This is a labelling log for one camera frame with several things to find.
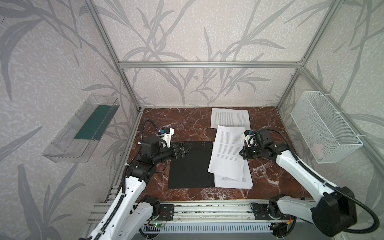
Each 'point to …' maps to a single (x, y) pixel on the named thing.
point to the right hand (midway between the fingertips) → (239, 148)
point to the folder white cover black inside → (192, 170)
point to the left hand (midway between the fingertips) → (188, 142)
